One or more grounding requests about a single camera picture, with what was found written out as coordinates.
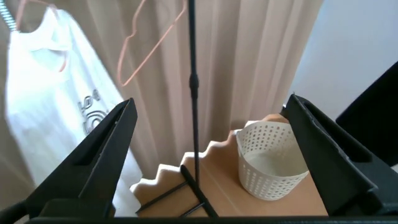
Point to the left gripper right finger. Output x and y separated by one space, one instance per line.
332 174

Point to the white printed t-shirt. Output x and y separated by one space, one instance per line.
46 109

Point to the pink clothes hanger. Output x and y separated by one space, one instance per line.
146 57
64 63

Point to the beige curtain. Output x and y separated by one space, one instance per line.
248 62

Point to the white laundry basket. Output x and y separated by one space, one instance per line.
273 183

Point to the black clothes rack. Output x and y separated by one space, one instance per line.
194 87

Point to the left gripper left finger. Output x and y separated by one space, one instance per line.
102 174

